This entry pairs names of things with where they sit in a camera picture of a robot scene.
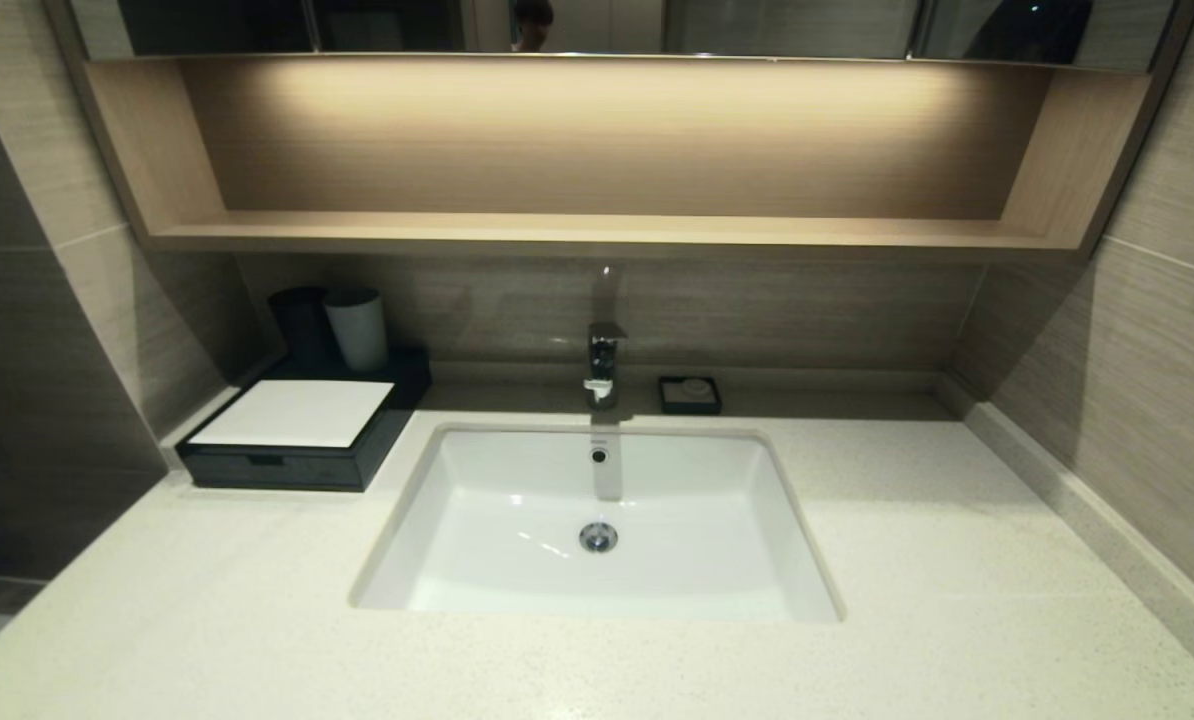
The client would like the mirror cabinet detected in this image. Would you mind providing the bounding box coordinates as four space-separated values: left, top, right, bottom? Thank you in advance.
67 0 1183 71

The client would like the black box with white top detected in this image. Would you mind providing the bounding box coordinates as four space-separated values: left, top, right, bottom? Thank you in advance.
175 345 433 493

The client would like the white sink basin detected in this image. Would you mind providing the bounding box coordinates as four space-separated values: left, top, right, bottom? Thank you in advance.
352 420 846 626

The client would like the chrome faucet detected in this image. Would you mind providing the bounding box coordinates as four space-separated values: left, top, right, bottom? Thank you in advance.
584 265 630 411

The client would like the black cup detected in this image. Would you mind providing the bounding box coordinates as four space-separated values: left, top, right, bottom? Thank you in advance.
268 286 338 368

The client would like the wooden wall shelf niche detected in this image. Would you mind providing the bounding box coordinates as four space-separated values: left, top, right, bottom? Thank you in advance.
45 0 1194 263

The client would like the grey plastic cup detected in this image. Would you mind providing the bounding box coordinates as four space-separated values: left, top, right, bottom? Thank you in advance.
323 288 390 374

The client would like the black soap dish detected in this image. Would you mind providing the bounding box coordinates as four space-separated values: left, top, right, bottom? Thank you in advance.
657 375 723 416

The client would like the black box drawer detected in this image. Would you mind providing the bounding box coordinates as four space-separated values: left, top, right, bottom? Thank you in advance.
177 448 363 493

